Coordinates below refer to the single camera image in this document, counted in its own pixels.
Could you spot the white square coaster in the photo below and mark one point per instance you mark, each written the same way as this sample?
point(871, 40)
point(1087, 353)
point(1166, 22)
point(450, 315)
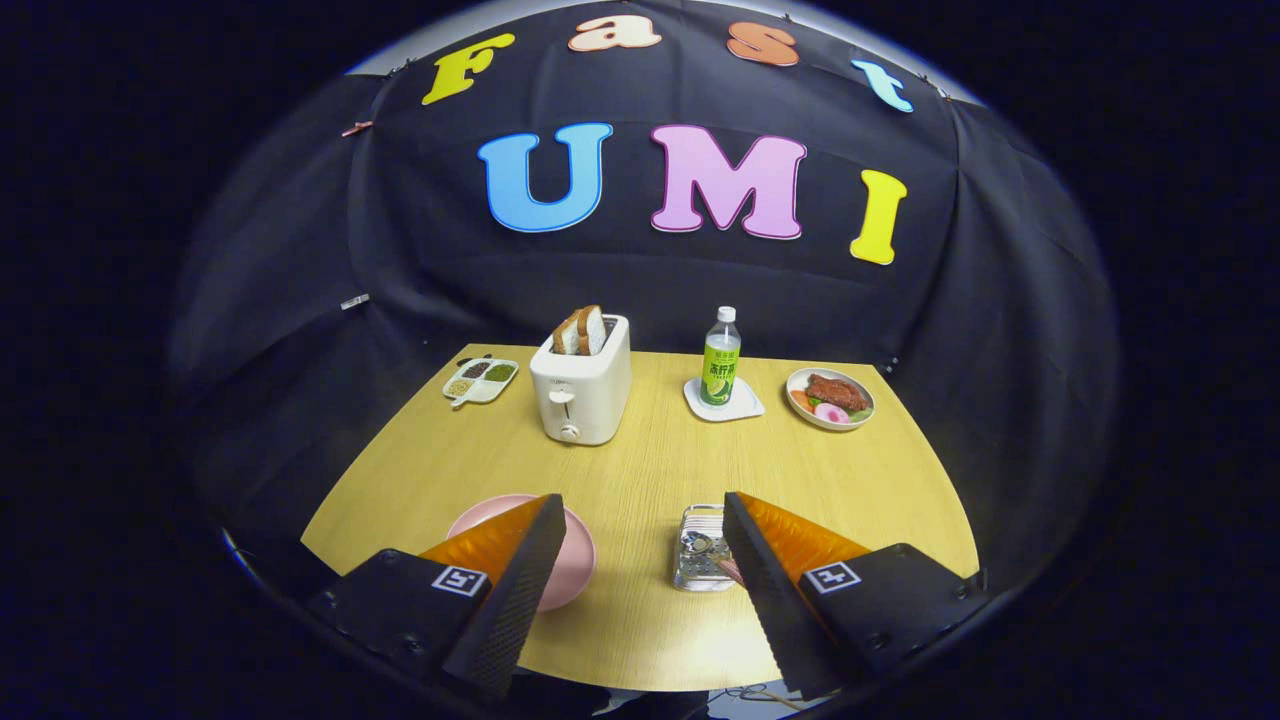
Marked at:
point(747, 409)

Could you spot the pink round plate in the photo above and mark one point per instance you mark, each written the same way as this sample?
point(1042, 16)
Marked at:
point(576, 560)

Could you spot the white toaster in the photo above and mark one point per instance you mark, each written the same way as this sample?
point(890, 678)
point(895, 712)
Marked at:
point(580, 395)

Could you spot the white plate with food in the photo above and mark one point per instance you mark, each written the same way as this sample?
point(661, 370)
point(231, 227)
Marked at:
point(830, 398)

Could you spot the small silver clip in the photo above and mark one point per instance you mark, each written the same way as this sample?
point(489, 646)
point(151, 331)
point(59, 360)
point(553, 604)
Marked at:
point(355, 301)

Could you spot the green label drink bottle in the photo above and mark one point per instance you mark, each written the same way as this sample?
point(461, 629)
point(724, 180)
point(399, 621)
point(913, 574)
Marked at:
point(720, 370)

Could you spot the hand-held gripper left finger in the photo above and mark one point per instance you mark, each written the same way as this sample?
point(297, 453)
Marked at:
point(520, 600)

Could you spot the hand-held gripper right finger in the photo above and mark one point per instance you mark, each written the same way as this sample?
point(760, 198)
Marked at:
point(765, 600)

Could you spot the white divided condiment dish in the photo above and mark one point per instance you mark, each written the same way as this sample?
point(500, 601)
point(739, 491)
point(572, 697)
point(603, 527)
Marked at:
point(481, 381)

